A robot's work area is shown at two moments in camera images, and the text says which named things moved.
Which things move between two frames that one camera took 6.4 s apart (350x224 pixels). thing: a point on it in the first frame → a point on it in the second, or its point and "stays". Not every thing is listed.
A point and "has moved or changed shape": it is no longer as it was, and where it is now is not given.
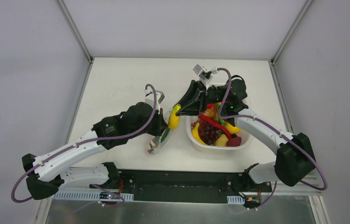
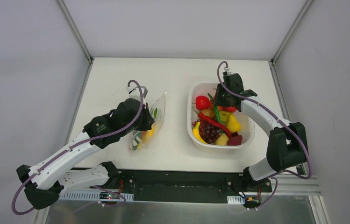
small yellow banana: x=174 y=119 has moved or changed shape
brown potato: x=210 y=113 stays
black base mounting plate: x=187 y=185 stays
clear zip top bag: x=157 y=142 has moved or changed shape
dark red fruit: x=234 y=141 stays
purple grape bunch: x=207 y=133 stays
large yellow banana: x=195 y=131 stays
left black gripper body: x=160 y=122 → x=147 y=118
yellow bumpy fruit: x=221 y=141 stays
